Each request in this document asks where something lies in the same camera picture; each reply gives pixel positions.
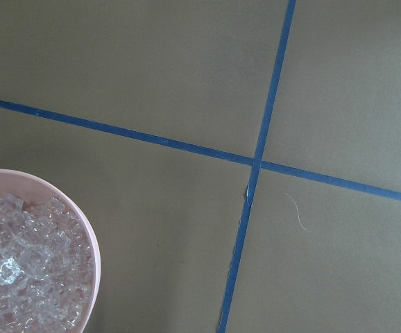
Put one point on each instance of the pink bowl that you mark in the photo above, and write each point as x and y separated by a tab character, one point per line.
87	229

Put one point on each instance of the pile of clear ice cubes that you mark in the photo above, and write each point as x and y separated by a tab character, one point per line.
30	260

